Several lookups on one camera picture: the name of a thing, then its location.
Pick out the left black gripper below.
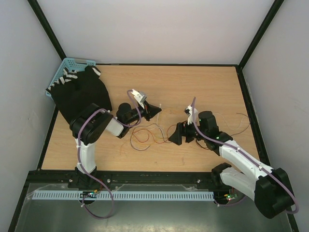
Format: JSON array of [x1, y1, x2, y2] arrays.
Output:
[[126, 101, 162, 125]]

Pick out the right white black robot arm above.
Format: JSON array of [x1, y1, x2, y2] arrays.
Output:
[[169, 107, 298, 219]]

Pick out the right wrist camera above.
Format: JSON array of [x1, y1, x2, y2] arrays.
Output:
[[184, 105, 198, 125]]

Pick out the dark purple wire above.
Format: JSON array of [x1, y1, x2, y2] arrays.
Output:
[[129, 112, 252, 151]]

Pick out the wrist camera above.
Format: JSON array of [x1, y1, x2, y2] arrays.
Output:
[[131, 89, 147, 109], [184, 105, 198, 125]]

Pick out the light blue plastic basket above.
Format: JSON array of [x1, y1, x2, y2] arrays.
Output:
[[45, 57, 97, 100]]

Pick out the red wire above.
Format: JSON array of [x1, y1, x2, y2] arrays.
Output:
[[131, 124, 179, 145]]

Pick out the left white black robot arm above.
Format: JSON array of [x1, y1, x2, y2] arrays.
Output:
[[64, 101, 162, 187]]

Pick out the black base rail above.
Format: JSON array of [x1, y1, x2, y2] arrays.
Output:
[[69, 171, 241, 190]]

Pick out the black striped cloth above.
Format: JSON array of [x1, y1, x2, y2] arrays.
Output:
[[46, 66, 112, 123]]

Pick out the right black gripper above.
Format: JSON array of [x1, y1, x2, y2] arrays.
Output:
[[168, 117, 207, 146]]

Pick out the light blue slotted cable duct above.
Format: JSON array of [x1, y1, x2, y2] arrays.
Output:
[[31, 190, 214, 202]]

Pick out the black enclosure frame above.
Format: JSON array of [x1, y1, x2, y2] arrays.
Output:
[[7, 0, 300, 232]]

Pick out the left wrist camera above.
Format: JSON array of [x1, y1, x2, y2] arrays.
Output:
[[131, 89, 147, 109]]

